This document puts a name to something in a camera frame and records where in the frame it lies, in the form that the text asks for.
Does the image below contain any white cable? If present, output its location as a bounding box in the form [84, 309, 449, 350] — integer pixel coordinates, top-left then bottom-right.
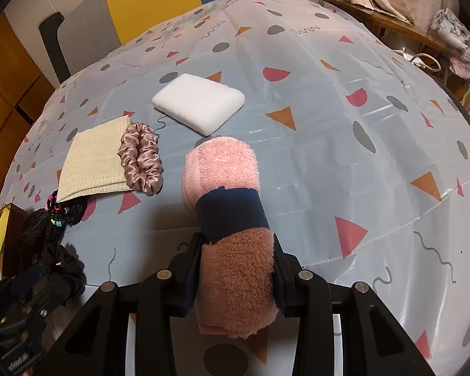
[395, 47, 441, 73]

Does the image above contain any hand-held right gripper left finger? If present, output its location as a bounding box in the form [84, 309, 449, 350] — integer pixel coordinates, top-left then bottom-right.
[35, 233, 204, 376]

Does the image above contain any black scrunchie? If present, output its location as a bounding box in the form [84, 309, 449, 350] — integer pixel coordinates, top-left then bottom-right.
[39, 243, 87, 298]

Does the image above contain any white foam sponge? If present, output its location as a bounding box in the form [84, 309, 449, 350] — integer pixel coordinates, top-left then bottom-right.
[151, 73, 246, 138]

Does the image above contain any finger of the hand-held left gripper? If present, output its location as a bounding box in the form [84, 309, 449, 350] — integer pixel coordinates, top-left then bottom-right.
[8, 262, 50, 296]
[30, 280, 73, 322]

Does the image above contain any beige woven cloth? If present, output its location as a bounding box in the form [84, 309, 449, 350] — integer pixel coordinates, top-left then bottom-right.
[57, 117, 136, 202]

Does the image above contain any black hairpiece with coloured beads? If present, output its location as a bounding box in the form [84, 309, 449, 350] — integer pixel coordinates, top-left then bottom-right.
[16, 190, 91, 251]

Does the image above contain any wooden wardrobe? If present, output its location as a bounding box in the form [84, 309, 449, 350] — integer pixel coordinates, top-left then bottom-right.
[0, 12, 63, 208]

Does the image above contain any pink towel with navy band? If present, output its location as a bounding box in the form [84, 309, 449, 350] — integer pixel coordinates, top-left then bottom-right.
[181, 136, 279, 339]

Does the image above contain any wooden side table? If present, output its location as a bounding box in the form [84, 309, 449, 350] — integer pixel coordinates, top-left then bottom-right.
[321, 0, 447, 53]

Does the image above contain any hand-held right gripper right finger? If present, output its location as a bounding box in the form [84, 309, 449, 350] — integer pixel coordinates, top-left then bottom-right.
[272, 235, 435, 376]

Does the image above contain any pink satin scrunchie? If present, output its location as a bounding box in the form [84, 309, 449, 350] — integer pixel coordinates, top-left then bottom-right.
[117, 123, 164, 196]

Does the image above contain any grey yellow blue sofa back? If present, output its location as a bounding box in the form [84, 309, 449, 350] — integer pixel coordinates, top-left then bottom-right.
[60, 0, 298, 75]

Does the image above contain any pile of patterned clothes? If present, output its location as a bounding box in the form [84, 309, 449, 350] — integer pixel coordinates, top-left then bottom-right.
[427, 8, 470, 77]

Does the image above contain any black rolled mat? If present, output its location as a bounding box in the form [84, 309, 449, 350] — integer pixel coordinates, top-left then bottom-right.
[39, 13, 72, 85]

